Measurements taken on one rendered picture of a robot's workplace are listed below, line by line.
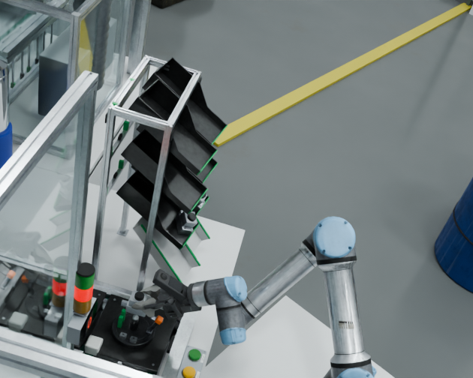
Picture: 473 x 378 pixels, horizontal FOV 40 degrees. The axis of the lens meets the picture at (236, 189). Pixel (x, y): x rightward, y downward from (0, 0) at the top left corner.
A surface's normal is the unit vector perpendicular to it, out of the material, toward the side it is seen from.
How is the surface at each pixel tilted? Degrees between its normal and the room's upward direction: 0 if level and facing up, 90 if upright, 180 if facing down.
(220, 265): 0
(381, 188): 0
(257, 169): 0
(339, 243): 41
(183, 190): 25
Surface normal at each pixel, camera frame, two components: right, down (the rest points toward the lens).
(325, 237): -0.10, -0.22
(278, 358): 0.22, -0.75
